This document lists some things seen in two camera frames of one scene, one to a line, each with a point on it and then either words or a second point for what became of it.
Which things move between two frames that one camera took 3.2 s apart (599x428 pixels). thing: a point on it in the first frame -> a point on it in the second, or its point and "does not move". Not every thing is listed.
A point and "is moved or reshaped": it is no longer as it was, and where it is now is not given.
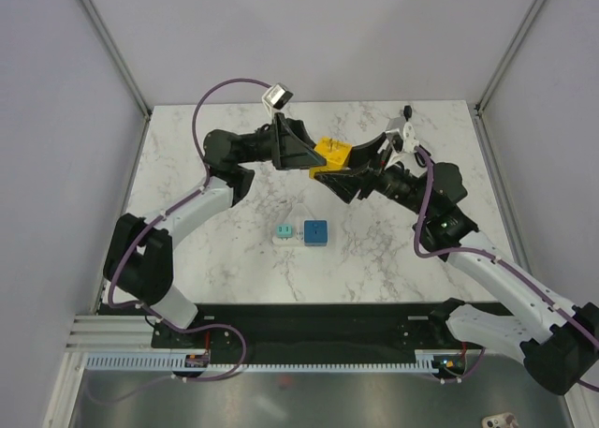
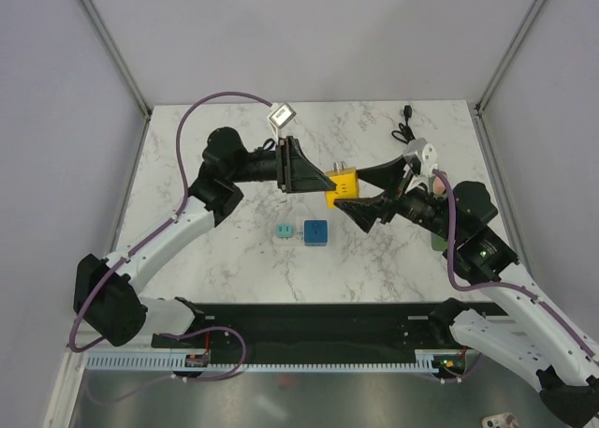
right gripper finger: [351, 184] -> [366, 211]
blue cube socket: [315, 233] does not move
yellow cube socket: [333, 152] is moved or reshaped
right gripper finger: [363, 155] -> [387, 175]
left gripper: [284, 162] -> [295, 172]
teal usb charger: [284, 231] does not move
